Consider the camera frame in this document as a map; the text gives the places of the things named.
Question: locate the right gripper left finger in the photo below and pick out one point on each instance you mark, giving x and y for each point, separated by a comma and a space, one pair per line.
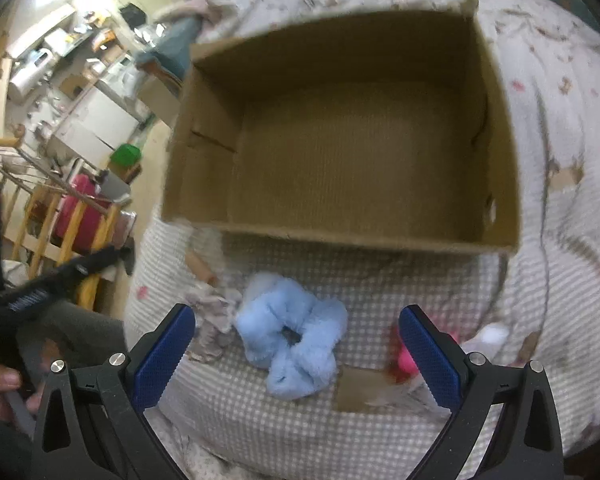
91, 422

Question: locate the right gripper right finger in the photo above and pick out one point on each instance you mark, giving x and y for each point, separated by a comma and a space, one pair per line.
526, 442

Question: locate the pink rubber duck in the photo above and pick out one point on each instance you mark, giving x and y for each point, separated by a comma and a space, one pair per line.
402, 366

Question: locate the beige patterned scrunchie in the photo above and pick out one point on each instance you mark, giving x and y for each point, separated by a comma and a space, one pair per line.
215, 311

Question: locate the light blue fluffy scrunchie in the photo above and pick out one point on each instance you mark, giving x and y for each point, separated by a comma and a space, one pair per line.
289, 332

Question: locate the wooden chair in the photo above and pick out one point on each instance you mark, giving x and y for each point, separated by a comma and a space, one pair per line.
50, 215

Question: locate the open cardboard box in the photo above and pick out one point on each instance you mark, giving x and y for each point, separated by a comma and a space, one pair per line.
386, 130

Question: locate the pile of blankets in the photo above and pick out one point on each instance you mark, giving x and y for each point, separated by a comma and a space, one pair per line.
184, 21

